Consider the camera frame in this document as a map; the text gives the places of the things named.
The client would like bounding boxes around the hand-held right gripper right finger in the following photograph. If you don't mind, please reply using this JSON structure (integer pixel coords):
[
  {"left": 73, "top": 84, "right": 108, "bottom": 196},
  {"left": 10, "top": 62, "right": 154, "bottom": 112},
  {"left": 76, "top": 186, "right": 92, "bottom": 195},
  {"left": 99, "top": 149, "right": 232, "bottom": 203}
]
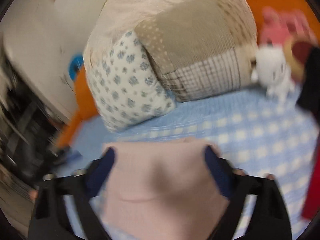
[{"left": 204, "top": 145, "right": 293, "bottom": 240}]

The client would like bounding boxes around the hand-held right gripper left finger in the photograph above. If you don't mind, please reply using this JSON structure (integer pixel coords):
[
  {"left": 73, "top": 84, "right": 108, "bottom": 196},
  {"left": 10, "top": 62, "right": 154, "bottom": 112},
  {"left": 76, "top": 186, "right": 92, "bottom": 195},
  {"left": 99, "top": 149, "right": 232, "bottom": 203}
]
[{"left": 27, "top": 147, "right": 116, "bottom": 240}]

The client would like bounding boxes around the pink hooded jacket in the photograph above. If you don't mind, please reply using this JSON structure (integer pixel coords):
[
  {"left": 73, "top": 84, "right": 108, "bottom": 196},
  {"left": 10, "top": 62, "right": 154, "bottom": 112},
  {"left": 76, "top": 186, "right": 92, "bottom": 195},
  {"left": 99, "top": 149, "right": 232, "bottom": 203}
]
[{"left": 101, "top": 136, "right": 233, "bottom": 240}]

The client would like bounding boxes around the blue checked bed sheet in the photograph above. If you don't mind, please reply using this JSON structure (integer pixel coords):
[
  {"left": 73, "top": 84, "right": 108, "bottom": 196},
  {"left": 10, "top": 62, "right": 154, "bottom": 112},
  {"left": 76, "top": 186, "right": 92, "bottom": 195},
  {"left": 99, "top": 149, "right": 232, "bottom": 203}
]
[{"left": 59, "top": 84, "right": 320, "bottom": 240}]

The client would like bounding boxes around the white floral pillow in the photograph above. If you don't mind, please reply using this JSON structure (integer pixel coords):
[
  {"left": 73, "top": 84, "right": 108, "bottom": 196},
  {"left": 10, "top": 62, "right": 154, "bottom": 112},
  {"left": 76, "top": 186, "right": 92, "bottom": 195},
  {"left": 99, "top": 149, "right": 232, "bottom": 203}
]
[{"left": 84, "top": 30, "right": 177, "bottom": 132}]

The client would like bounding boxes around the red garment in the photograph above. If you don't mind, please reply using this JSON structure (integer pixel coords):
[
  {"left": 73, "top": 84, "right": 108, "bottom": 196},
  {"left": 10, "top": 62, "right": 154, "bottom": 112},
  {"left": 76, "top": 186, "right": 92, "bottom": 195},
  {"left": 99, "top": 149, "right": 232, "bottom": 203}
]
[{"left": 301, "top": 150, "right": 320, "bottom": 220}]

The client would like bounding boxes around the white plush toy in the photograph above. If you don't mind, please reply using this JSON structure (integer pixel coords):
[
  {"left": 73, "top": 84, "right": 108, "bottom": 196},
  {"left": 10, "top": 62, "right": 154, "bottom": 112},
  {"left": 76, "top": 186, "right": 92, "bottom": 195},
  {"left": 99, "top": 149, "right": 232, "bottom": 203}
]
[{"left": 250, "top": 44, "right": 295, "bottom": 104}]

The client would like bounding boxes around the black garment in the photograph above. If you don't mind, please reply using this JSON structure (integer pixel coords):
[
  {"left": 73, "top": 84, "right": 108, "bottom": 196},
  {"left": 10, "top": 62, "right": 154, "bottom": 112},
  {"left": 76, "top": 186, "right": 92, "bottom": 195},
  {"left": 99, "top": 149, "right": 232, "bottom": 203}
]
[{"left": 296, "top": 47, "right": 320, "bottom": 113}]

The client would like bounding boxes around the beige patchwork pillow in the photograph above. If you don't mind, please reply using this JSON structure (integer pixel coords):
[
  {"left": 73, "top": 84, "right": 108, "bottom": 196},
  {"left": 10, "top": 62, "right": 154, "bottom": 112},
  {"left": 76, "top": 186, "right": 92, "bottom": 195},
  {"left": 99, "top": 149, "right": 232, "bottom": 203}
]
[{"left": 135, "top": 0, "right": 258, "bottom": 103}]

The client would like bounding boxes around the pink plush bear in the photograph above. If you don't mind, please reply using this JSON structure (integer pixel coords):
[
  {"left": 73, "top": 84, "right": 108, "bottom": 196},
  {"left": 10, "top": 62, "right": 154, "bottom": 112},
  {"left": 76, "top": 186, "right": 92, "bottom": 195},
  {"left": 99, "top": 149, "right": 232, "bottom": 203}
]
[{"left": 260, "top": 6, "right": 315, "bottom": 82}]

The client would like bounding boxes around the blue swim ring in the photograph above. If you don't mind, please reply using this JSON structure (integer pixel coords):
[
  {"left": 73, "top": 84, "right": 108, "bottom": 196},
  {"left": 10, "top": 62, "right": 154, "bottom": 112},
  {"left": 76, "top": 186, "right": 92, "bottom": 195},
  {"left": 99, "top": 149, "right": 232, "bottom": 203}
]
[{"left": 69, "top": 52, "right": 84, "bottom": 80}]

